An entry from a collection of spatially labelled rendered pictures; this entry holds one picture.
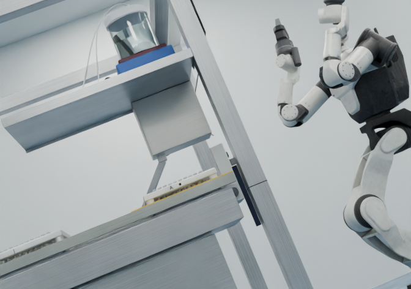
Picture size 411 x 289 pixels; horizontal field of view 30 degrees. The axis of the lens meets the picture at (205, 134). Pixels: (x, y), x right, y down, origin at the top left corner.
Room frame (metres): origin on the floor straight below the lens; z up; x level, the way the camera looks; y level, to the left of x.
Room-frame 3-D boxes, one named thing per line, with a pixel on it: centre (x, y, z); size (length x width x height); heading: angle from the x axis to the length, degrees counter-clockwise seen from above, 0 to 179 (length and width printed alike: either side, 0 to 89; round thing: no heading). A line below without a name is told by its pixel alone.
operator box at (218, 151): (3.38, -0.01, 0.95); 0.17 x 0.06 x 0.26; 7
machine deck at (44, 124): (2.47, 0.27, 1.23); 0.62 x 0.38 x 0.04; 97
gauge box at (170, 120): (2.63, 0.09, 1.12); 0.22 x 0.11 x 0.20; 97
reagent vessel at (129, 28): (2.54, 0.10, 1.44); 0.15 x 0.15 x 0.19
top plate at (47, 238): (2.44, 0.66, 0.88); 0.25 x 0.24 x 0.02; 7
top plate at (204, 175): (2.50, 0.15, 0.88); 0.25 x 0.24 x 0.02; 8
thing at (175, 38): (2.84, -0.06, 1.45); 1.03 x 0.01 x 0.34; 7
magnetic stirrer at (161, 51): (2.55, 0.10, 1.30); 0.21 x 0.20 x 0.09; 7
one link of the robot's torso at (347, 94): (3.39, -0.77, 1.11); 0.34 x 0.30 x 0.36; 18
